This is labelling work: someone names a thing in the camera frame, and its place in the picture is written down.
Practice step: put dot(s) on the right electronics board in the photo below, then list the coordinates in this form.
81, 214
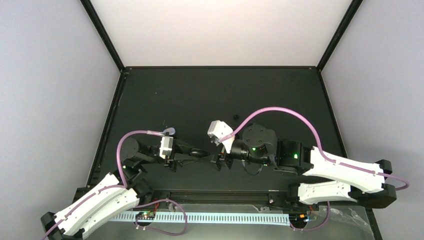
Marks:
301, 218

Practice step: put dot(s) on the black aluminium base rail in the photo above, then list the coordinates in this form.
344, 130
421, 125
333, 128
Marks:
219, 197

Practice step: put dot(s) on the black frame post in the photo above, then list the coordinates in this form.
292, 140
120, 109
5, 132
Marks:
102, 32
339, 32

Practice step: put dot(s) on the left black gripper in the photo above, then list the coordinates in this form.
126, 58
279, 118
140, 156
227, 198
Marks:
170, 160

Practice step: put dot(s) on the right black frame post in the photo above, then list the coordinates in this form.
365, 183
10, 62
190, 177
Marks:
339, 32

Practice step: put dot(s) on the left black frame post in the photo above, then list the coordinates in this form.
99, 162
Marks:
102, 32

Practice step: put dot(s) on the clear plastic sheet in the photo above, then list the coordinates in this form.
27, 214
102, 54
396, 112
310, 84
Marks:
340, 214

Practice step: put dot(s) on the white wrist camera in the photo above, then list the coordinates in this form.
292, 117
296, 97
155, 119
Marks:
166, 147
218, 130

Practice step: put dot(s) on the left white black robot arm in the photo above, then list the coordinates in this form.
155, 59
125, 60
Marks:
121, 190

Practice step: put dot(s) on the electronics board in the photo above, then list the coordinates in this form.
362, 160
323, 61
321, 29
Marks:
301, 218
145, 216

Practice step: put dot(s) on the lilac earbud charging case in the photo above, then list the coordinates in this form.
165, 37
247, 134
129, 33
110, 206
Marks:
171, 131

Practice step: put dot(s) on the white slotted cable duct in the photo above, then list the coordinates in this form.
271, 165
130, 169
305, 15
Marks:
278, 219

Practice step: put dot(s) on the left electronics board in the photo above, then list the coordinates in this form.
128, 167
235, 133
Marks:
145, 216

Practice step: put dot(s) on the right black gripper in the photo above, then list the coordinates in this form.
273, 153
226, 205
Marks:
223, 157

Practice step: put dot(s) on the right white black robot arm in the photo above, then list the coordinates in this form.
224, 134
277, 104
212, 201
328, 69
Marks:
346, 180

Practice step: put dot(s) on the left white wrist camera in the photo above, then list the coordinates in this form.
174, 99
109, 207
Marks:
166, 147

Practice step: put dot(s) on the black earbud holder insert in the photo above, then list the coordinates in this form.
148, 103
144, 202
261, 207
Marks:
196, 153

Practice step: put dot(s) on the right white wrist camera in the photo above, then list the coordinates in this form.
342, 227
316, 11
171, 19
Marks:
218, 130

